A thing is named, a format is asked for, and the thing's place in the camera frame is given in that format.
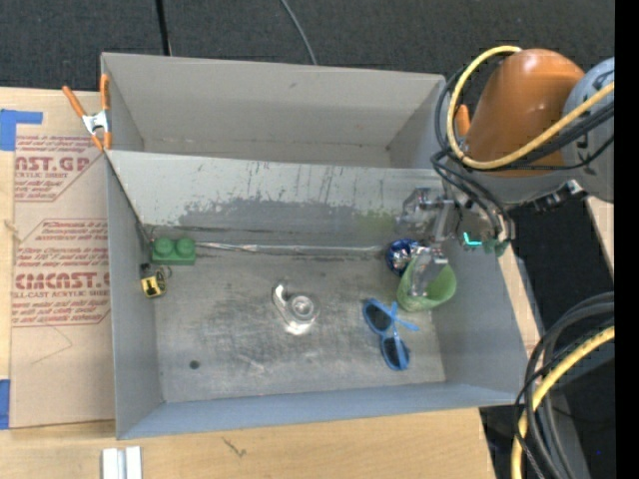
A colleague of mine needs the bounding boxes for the blue sunglasses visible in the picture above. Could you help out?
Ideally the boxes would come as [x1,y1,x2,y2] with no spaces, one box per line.
[361,297,421,371]

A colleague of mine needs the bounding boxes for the shiny blue ball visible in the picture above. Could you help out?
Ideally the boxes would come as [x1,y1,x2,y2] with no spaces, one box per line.
[384,239,420,276]

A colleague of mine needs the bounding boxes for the brown cardboard board red print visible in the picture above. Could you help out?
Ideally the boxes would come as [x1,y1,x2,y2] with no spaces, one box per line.
[0,86,117,429]

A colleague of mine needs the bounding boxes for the green toy brick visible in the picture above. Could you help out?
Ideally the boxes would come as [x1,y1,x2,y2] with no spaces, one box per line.
[151,237,197,266]

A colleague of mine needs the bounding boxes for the grey metal bin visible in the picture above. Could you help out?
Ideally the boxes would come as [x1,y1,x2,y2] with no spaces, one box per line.
[99,51,530,441]

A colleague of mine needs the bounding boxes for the yellow and black tape measure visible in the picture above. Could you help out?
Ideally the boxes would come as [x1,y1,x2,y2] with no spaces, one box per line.
[140,265,172,298]

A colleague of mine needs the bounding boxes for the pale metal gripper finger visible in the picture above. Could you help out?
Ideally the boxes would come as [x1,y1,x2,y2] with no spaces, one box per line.
[411,243,449,299]
[396,186,441,239]

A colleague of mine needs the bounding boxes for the green cup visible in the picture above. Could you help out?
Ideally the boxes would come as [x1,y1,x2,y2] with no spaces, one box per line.
[396,259,458,313]

